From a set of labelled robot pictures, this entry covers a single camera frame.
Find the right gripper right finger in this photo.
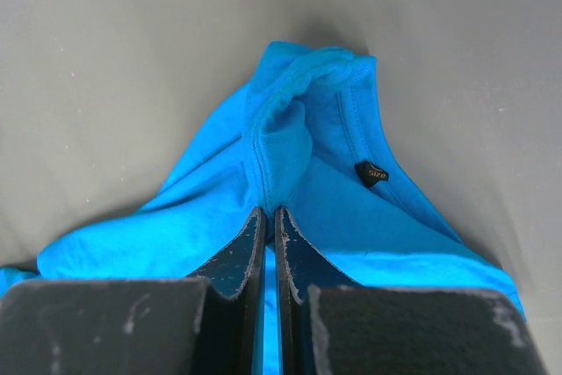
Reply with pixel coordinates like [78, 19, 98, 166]
[275, 207, 546, 374]

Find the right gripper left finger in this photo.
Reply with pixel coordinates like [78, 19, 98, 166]
[1, 208, 267, 374]

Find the blue t-shirt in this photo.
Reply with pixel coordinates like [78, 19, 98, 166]
[1, 42, 524, 374]

